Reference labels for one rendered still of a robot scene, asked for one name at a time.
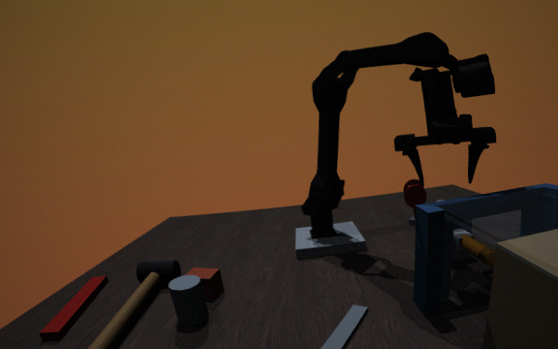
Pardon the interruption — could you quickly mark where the black mallet with wooden handle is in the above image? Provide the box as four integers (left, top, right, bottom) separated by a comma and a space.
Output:
88, 260, 181, 349

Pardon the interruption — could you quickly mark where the grey cylinder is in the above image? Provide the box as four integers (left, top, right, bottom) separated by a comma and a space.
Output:
169, 275, 209, 327

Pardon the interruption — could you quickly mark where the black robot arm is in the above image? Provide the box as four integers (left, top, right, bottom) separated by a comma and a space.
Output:
301, 32, 495, 238

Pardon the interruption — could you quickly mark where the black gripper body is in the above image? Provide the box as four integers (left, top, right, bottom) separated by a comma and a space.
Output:
394, 99, 496, 153

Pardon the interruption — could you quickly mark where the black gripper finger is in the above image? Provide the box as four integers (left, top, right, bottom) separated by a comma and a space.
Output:
402, 149, 424, 187
468, 144, 489, 183

